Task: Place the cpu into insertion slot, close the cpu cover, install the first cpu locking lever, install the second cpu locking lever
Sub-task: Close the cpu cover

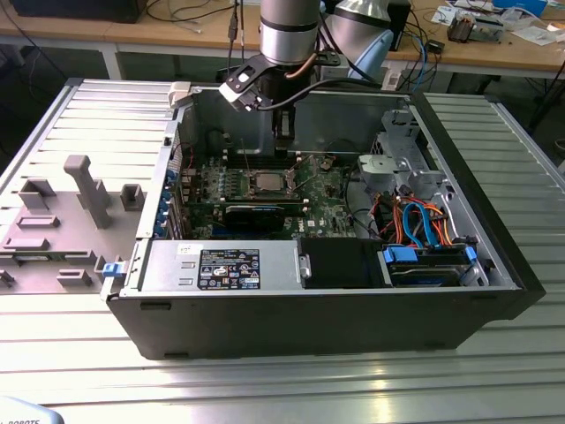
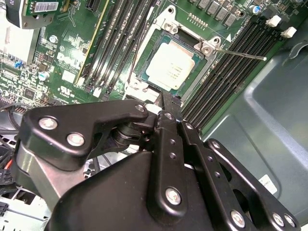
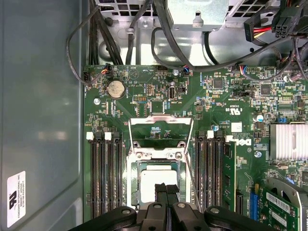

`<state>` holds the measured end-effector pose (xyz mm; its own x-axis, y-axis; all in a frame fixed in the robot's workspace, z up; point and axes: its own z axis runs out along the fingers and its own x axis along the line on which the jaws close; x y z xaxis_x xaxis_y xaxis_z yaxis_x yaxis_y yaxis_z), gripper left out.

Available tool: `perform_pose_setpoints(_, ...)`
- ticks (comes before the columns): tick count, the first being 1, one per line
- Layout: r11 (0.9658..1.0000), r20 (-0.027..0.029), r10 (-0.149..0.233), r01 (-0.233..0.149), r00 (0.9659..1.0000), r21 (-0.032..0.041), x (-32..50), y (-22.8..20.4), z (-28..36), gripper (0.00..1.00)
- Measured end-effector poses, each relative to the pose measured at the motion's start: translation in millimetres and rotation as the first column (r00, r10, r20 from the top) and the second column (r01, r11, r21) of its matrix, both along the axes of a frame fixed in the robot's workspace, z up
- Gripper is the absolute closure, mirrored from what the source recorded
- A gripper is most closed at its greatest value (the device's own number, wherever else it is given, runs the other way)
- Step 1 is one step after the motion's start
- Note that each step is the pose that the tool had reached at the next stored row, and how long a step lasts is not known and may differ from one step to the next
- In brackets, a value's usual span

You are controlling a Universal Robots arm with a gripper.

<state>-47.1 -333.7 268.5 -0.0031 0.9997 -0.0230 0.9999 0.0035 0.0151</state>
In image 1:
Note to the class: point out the silver topped CPU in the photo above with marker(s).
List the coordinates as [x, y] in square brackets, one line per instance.
[272, 181]

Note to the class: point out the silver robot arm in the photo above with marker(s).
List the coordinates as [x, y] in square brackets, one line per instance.
[287, 40]

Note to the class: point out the black RAM slot bank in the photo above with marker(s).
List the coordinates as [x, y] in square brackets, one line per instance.
[260, 160]
[265, 202]

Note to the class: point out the CPU socket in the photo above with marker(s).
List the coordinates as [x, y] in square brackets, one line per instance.
[265, 192]

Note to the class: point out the finned CPU cooler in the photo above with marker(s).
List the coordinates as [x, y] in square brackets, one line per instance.
[461, 28]

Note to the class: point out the wooden desk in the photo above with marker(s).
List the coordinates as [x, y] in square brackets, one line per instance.
[176, 33]

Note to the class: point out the white labelled device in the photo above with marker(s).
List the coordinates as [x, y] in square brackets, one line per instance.
[391, 81]

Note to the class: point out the green motherboard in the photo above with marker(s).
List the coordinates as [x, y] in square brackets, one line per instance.
[318, 207]

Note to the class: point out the black graphics card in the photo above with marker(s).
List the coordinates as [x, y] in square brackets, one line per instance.
[253, 217]

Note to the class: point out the black upright box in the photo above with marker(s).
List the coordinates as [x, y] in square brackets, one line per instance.
[401, 26]

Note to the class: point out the grey metal drive cage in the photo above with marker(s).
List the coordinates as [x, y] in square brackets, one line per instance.
[397, 165]

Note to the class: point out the small black box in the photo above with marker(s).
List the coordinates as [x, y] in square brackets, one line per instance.
[434, 46]

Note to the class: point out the grey power supply unit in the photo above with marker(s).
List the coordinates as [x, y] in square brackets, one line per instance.
[273, 265]

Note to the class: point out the black equipment box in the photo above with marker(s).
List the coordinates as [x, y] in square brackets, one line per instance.
[75, 11]

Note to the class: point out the grey metal device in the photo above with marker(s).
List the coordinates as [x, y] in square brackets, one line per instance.
[489, 31]

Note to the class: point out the hard disk in blue carrier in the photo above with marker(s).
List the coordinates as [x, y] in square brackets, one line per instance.
[424, 274]

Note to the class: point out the black open PC case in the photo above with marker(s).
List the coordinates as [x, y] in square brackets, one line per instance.
[309, 327]

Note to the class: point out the blue case latch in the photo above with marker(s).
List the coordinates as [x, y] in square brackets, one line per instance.
[112, 270]

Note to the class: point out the blue cardboard box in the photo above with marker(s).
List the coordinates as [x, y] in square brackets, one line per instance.
[521, 5]

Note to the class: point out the grey parts rack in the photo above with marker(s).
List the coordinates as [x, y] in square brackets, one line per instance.
[66, 247]

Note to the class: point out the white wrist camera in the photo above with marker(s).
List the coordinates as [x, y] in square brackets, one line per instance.
[240, 81]

